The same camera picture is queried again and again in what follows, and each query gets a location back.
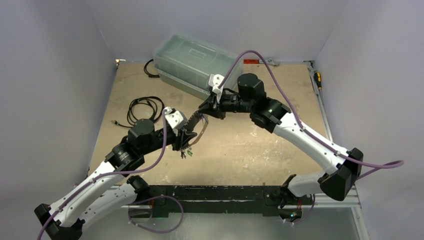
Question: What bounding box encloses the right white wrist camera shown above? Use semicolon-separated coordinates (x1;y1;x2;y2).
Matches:
208;74;225;102

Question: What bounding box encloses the yellow black screwdriver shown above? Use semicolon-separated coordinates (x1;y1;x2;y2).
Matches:
313;71;322;90

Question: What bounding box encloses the coiled black cable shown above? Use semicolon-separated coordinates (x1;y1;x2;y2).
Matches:
112;96;166;129

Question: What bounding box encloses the aluminium rail right side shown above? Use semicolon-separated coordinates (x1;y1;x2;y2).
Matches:
304;60;370;240

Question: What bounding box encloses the translucent green storage box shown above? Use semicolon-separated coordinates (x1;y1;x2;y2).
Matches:
152;31;238;100

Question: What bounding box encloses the black cable behind box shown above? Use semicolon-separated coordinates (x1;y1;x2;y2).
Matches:
143;58;161;79

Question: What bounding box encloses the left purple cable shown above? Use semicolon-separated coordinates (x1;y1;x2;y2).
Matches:
36;109;170;240

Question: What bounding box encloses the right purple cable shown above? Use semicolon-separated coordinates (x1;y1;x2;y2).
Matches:
216;50;405;181

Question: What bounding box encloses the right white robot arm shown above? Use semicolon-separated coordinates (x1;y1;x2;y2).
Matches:
199;73;364;204

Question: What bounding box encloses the oval metal keyring plate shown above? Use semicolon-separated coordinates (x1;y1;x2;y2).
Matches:
182;111;209;150

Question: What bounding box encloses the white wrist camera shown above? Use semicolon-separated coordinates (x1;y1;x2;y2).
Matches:
208;74;225;102
164;106;188;130

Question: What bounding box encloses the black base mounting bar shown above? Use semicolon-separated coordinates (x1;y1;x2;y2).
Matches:
125;175;316;220

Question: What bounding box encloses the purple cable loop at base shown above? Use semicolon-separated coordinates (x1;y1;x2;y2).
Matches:
127;194;185;234

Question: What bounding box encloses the red handled wrench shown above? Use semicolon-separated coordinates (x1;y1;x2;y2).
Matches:
243;58;281;67

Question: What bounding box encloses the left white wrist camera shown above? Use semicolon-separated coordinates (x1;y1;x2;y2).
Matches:
164;106;188;130

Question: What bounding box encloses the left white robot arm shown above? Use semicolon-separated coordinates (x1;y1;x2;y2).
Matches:
34;118;198;240

